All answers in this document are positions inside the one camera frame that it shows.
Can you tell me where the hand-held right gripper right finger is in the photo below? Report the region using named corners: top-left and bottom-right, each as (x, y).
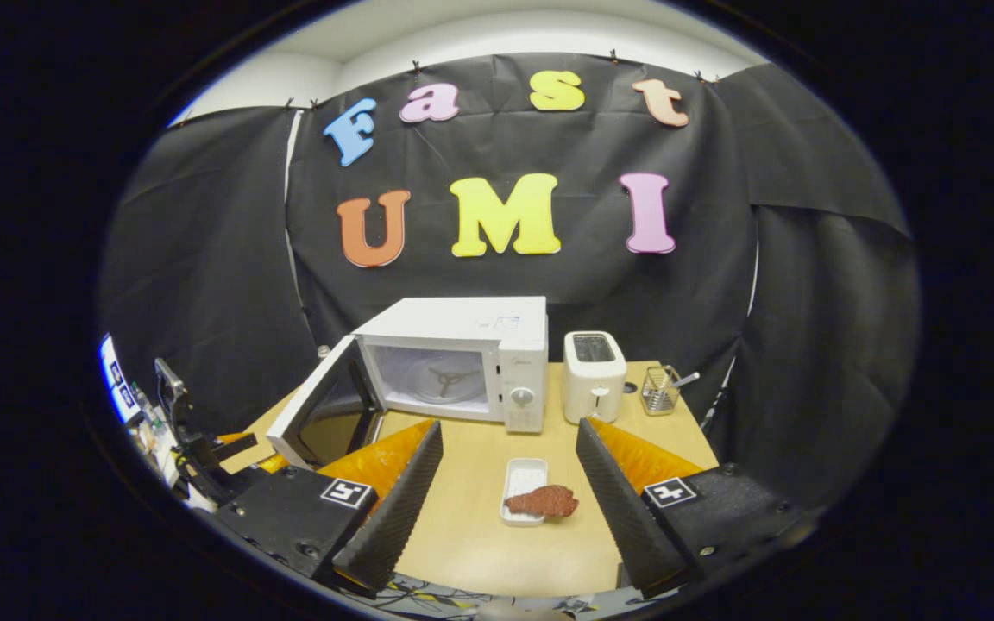
top-left (575, 417), bottom-right (808, 601)

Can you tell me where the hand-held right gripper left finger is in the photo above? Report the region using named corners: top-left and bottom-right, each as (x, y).
top-left (212, 419), bottom-right (444, 601)

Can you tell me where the brown meat piece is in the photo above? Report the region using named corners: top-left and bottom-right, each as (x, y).
top-left (504, 485), bottom-right (580, 519)

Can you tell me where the white microwave oven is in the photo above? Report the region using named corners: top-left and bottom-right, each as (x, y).
top-left (267, 297), bottom-right (550, 472)

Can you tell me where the patterned grey cloth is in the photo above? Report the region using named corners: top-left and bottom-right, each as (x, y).
top-left (372, 576), bottom-right (645, 620)

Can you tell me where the white rectangular tray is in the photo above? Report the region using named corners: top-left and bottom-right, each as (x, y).
top-left (500, 457), bottom-right (549, 527)

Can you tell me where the blue white box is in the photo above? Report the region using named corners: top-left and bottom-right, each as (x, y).
top-left (99, 334), bottom-right (143, 426)

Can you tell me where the glass turntable plate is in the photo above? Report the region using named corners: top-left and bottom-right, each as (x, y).
top-left (406, 352), bottom-right (488, 405)

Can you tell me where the white toaster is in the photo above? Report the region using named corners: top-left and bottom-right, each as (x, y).
top-left (563, 331), bottom-right (627, 424)

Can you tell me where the metal wire basket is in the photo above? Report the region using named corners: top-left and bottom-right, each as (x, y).
top-left (640, 365), bottom-right (682, 417)

